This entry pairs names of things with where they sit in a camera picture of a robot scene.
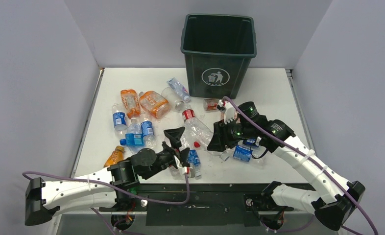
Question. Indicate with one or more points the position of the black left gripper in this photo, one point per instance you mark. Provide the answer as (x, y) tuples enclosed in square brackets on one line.
[(174, 136)]

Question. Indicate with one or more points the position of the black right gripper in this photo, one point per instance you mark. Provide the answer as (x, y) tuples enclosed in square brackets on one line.
[(218, 142)]

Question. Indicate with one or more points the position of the clear bottle red label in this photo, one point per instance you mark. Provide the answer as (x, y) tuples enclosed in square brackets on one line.
[(200, 132)]

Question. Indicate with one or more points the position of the blue label bottle front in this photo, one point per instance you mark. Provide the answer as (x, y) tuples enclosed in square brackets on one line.
[(195, 162)]

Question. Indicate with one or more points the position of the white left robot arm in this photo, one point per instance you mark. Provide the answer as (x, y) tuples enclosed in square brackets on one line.
[(107, 188)]

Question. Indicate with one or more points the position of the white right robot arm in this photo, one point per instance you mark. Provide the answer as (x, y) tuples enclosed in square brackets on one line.
[(274, 136)]

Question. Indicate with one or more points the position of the dark green plastic trash bin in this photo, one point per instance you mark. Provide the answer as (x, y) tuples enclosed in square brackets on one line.
[(218, 50)]

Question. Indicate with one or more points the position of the red label bottle front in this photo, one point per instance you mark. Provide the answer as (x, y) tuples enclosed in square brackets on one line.
[(175, 173)]

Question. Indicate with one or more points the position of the Pepsi bottle blue label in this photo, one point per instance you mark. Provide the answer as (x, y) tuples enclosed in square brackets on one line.
[(251, 143)]

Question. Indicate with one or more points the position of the blue label bottle under gripper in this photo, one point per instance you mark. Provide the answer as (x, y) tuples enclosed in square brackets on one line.
[(148, 133)]

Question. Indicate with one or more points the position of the clear bottle blue label right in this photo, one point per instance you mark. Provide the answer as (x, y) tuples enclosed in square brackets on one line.
[(247, 154)]

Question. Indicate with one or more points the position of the small brown red-capped bottle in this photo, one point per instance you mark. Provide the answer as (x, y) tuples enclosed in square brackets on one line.
[(210, 104)]

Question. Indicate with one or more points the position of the crushed orange bottle middle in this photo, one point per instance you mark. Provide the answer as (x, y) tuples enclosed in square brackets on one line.
[(154, 103)]

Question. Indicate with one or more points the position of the crushed orange bottle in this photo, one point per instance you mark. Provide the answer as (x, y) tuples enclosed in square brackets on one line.
[(154, 103), (131, 103)]

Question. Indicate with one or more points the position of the light blue water bottle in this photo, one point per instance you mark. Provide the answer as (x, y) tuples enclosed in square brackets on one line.
[(134, 136)]

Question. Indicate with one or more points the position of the crushed clear bottle white cap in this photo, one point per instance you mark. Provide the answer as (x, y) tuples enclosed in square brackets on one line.
[(179, 89)]

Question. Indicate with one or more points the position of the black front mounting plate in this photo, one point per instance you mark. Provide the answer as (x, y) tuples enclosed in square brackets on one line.
[(209, 205)]

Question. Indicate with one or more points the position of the orange tea bottle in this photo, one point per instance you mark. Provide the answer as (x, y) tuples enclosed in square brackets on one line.
[(116, 156)]

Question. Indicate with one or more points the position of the green plastic bottle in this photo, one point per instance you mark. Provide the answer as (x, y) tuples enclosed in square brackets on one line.
[(133, 190)]

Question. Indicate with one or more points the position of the blue label bottle far left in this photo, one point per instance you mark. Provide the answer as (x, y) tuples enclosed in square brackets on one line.
[(119, 122)]

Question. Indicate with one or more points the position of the crushed orange bottle far left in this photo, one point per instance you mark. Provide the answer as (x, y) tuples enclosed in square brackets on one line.
[(131, 103)]

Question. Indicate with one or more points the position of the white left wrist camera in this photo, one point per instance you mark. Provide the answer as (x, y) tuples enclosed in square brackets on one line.
[(185, 168)]

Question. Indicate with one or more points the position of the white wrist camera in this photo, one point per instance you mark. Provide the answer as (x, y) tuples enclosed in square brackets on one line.
[(228, 110), (185, 168)]

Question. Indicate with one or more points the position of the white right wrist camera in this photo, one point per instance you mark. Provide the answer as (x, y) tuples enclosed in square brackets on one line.
[(228, 110)]

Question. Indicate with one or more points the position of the aluminium rail frame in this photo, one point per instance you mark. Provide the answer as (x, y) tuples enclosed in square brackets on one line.
[(296, 94)]

